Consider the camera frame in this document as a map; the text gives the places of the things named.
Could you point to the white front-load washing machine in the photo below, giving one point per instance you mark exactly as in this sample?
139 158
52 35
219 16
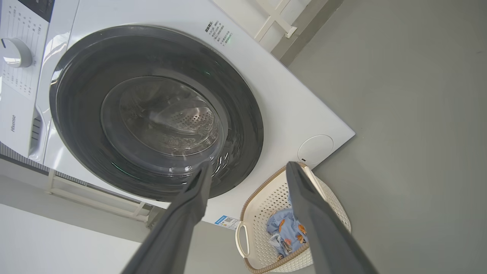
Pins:
281 102

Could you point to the round white filter cover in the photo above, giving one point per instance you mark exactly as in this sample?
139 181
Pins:
315 149

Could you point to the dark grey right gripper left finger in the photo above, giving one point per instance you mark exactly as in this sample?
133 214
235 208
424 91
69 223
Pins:
175 232

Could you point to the blue energy label sticker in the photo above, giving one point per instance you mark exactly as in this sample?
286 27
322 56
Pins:
226 222

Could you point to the stainless steel washing machine drum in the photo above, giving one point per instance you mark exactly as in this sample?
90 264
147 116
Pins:
182 121

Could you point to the dark round washer door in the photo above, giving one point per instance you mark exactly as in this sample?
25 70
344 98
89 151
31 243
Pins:
83 125

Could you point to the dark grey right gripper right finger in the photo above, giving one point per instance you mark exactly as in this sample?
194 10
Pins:
323 236

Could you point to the cream perforated laundry basket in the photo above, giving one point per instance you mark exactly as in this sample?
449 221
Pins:
262 213

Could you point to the white metal railing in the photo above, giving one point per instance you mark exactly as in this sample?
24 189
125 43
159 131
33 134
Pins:
276 17

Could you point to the white detergent drawer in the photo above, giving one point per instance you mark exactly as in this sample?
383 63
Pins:
13 121

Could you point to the silver washing machine dial knob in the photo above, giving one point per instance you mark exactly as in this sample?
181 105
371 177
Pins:
15 53

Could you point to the blue cartoon print clothing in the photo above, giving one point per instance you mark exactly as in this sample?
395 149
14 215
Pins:
281 226

